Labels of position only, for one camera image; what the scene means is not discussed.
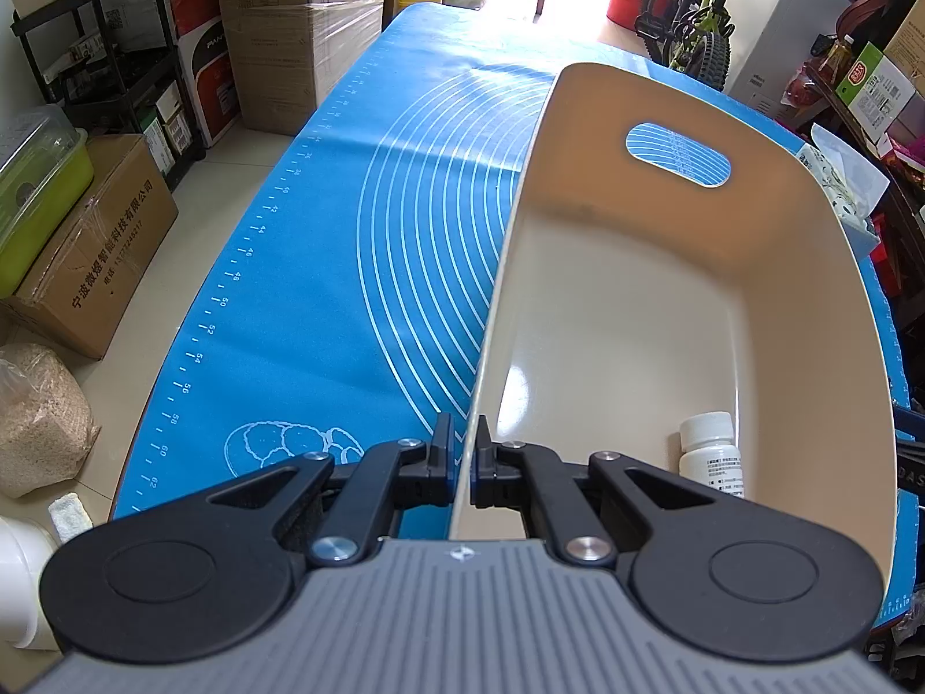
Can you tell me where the large wrapped cardboard box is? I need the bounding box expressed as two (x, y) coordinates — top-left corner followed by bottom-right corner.
(211, 0), (391, 137)

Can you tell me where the white pill bottle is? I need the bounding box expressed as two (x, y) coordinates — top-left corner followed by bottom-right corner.
(678, 412), (747, 501)

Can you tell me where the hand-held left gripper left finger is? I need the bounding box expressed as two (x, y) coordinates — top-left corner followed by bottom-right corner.
(206, 412), (460, 569)

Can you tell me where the clear bag of grain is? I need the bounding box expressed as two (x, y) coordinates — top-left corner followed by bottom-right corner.
(0, 342), (102, 500)

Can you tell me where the taped brown cardboard box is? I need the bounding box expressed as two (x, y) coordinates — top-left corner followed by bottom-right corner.
(7, 134), (180, 361)

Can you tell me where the small green white box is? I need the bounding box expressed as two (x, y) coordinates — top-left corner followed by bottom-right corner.
(137, 107), (171, 175)

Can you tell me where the beige plastic basket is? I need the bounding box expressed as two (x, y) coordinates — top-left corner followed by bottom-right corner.
(448, 61), (906, 655)

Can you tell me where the dark red bag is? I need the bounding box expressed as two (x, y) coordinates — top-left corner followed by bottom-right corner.
(834, 0), (925, 37)

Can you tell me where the green container with clear lid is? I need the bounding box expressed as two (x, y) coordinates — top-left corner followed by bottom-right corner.
(0, 105), (97, 297)

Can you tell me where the white cloth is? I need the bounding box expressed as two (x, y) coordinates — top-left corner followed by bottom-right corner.
(47, 492), (95, 545)

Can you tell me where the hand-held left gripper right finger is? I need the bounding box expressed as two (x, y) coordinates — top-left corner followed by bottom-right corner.
(469, 412), (716, 569)

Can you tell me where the orange drink bottle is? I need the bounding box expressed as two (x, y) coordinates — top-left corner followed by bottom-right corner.
(816, 35), (857, 88)

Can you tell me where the white round container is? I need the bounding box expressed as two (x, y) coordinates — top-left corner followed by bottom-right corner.
(0, 515), (62, 652)

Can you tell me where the red and white appliance box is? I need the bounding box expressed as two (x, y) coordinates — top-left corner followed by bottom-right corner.
(166, 0), (243, 149)

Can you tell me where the blue silicone baking mat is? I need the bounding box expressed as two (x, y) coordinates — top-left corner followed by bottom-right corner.
(108, 3), (925, 637)

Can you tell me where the printed tissue pack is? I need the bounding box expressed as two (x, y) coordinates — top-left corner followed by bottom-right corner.
(795, 123), (890, 261)

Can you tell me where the black shelf rack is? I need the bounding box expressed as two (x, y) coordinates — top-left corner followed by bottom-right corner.
(10, 0), (207, 182)

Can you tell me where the green and black bicycle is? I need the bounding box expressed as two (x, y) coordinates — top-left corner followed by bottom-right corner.
(636, 0), (767, 91)

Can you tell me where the plain cardboard box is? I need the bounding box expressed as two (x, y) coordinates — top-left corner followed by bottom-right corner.
(885, 7), (925, 77)

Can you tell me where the green and white box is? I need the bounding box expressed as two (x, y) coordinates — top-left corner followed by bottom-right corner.
(836, 42), (915, 153)

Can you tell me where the white appliance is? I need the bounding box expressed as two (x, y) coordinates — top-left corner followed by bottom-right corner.
(723, 0), (864, 120)

